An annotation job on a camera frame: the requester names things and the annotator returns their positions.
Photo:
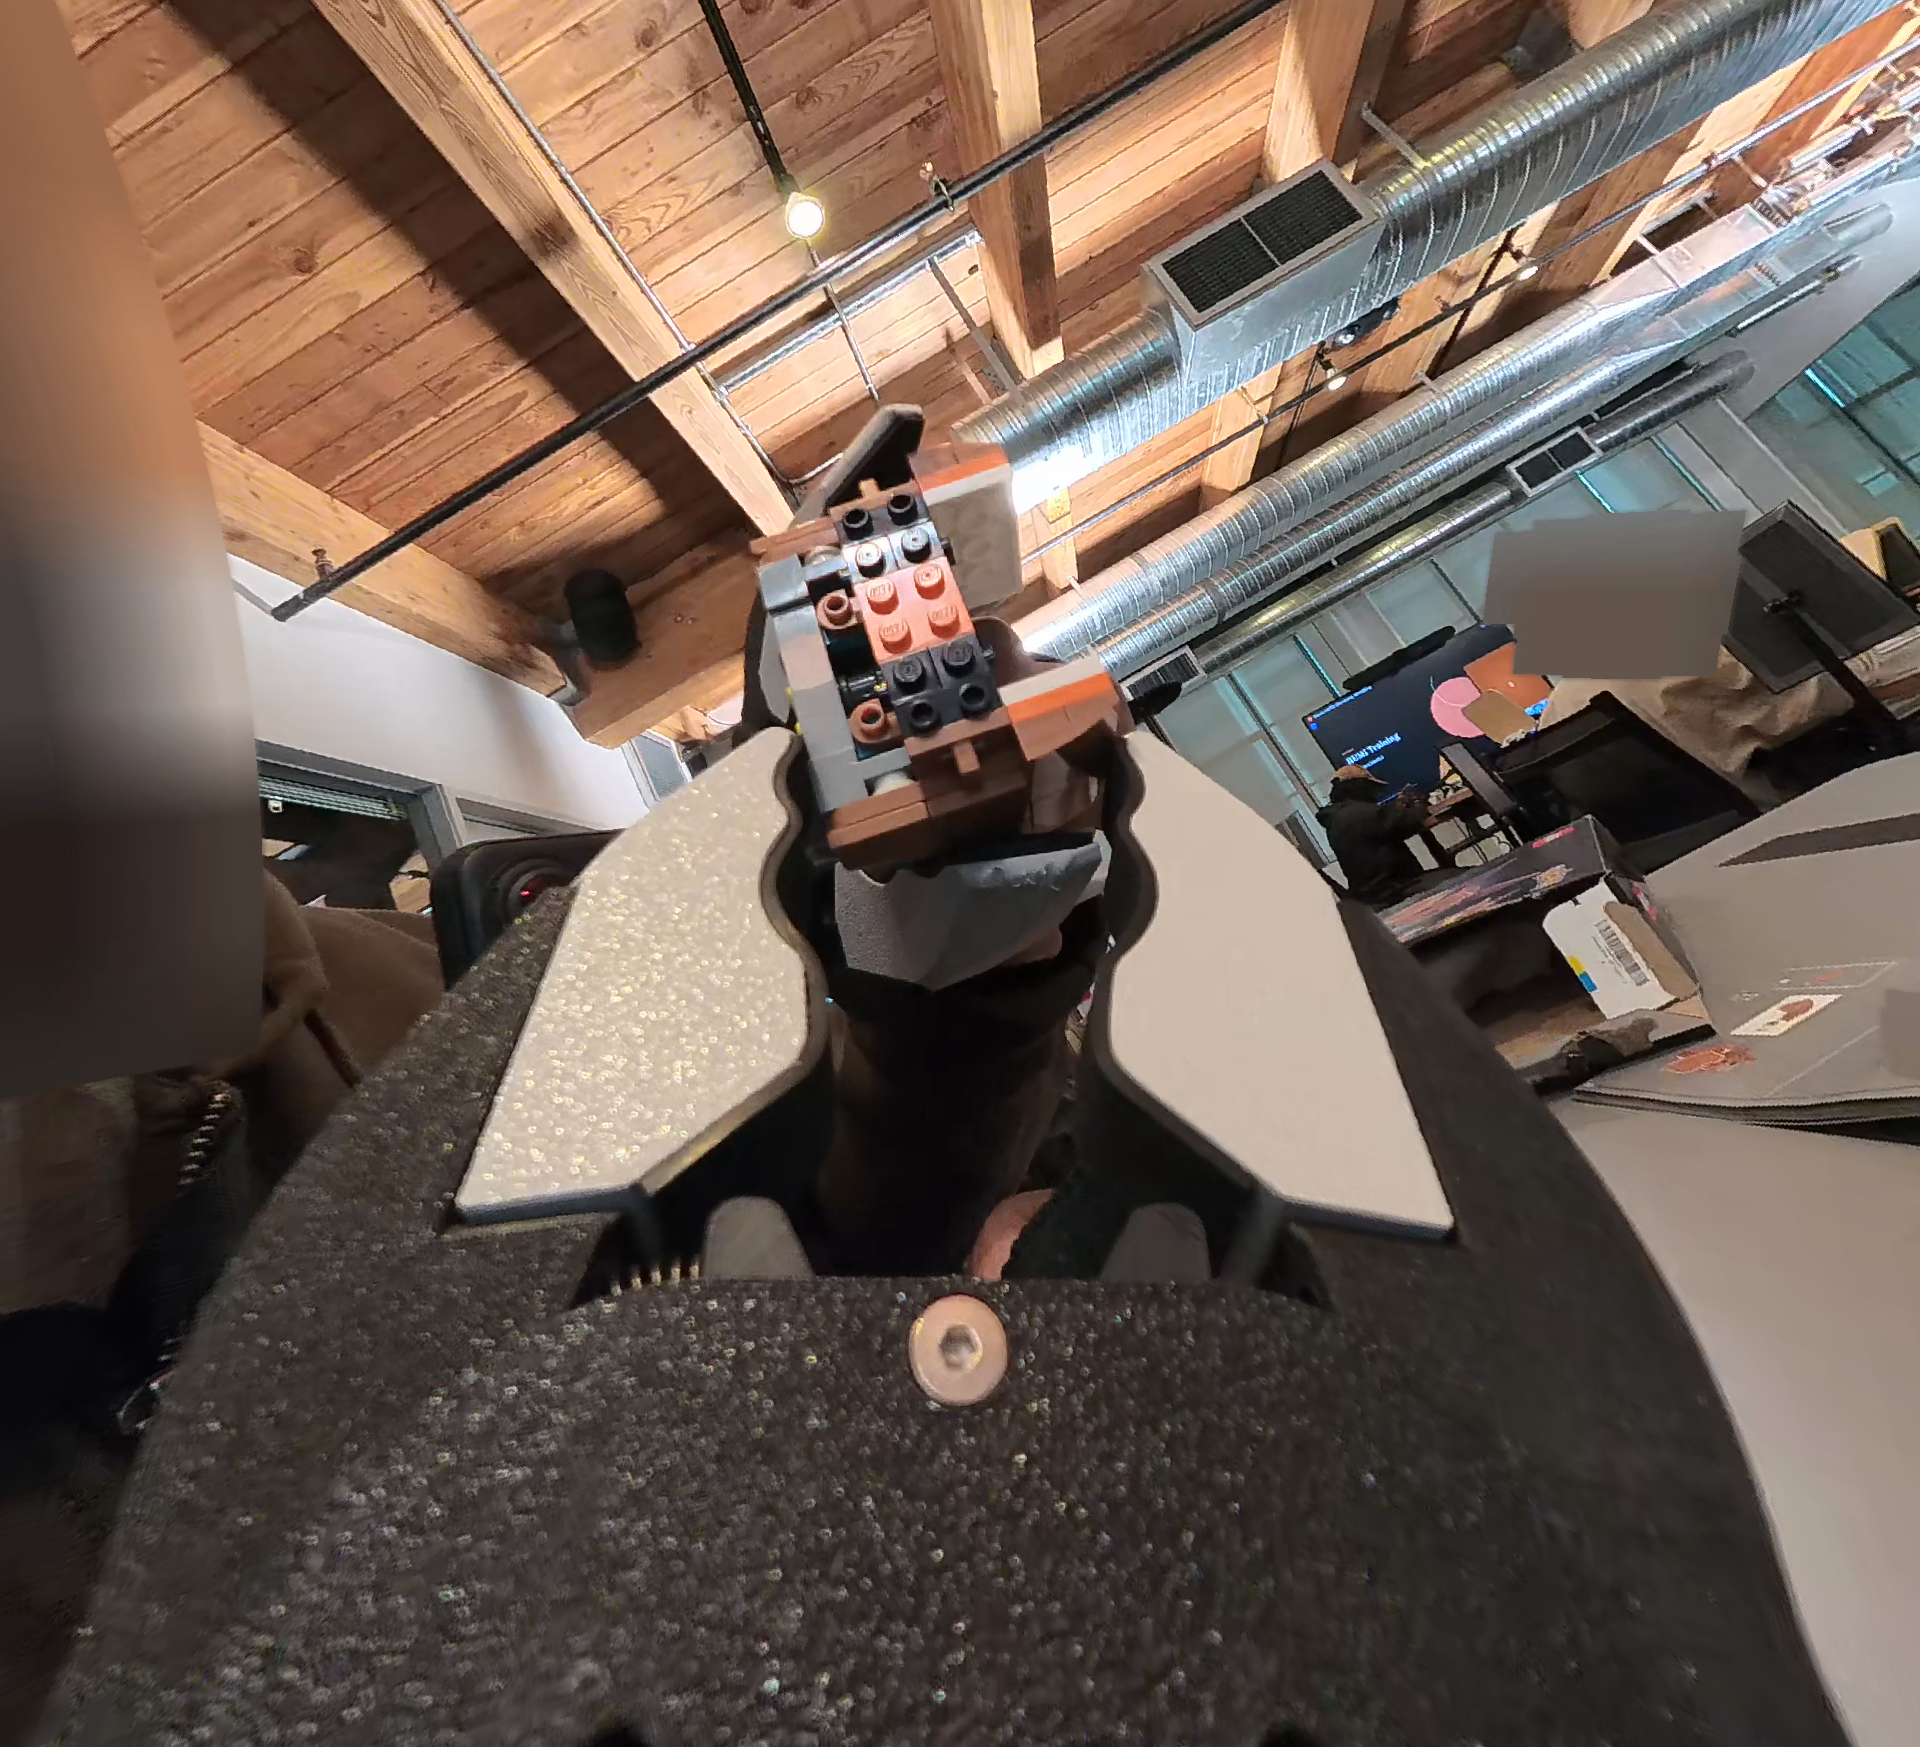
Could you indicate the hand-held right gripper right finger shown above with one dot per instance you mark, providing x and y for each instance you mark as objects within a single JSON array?
[{"x": 1261, "y": 1028}]

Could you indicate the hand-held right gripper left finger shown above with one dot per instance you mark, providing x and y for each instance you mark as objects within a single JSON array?
[{"x": 645, "y": 1028}]

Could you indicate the brown toy brick model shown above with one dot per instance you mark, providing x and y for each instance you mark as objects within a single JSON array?
[{"x": 914, "y": 608}]

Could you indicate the grey instruction booklet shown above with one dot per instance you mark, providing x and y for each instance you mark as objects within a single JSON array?
[{"x": 1800, "y": 1080}]

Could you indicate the black desk monitor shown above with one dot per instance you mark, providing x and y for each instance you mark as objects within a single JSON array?
[{"x": 1621, "y": 772}]

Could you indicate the dark printed toy box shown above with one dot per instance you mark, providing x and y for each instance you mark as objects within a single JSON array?
[{"x": 1485, "y": 892}]

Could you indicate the large display screen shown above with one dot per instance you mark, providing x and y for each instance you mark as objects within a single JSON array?
[{"x": 1394, "y": 728}]

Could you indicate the dark brown brick assembly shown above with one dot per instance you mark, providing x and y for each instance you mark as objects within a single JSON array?
[{"x": 1612, "y": 1050}]

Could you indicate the cardboard box with barcode label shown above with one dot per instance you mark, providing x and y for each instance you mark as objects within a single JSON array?
[{"x": 1629, "y": 952}]

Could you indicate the black ceiling speaker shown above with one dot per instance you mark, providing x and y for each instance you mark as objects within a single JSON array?
[{"x": 600, "y": 610}]

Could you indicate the person's dark zip jacket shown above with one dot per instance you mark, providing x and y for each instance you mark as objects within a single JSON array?
[{"x": 90, "y": 1252}]

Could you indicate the black monitor on stand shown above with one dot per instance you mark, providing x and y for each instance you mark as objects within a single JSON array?
[{"x": 1800, "y": 592}]

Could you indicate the metal air vent box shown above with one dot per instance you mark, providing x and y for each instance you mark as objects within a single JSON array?
[{"x": 1261, "y": 262}]

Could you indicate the ceiling track light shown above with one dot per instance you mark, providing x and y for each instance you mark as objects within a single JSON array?
[{"x": 805, "y": 212}]

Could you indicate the slim spiral air duct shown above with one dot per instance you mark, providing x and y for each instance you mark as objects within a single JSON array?
[{"x": 1351, "y": 502}]

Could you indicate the flat metal air duct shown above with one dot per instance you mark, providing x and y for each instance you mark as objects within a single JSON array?
[{"x": 1694, "y": 292}]

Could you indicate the large spiral air duct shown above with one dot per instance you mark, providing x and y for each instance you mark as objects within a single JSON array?
[{"x": 1651, "y": 82}]

